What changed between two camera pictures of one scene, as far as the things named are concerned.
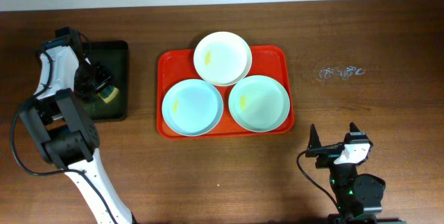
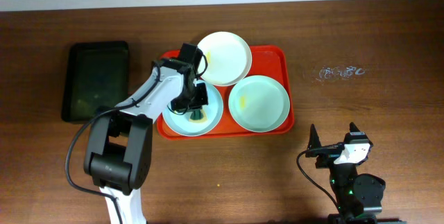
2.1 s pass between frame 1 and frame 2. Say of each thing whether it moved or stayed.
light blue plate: stayed
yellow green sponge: moved
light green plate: stayed
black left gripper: moved
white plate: stayed
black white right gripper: stayed
